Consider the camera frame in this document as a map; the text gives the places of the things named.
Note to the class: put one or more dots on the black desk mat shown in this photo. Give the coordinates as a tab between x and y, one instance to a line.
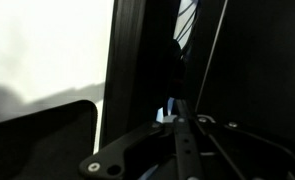
37	143

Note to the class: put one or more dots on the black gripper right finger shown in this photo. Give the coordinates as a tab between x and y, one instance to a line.
253	156

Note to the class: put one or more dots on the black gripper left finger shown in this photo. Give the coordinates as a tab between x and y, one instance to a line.
127	146

